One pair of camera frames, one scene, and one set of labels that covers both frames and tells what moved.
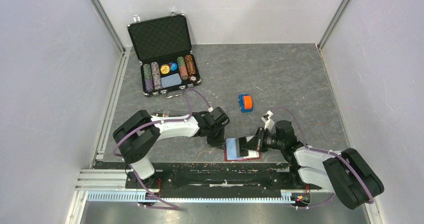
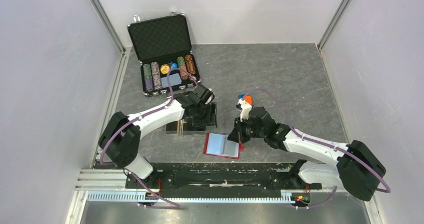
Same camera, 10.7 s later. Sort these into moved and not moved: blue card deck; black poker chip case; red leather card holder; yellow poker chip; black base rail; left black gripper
Moved: left black gripper; red leather card holder
Not moved: black poker chip case; yellow poker chip; blue card deck; black base rail
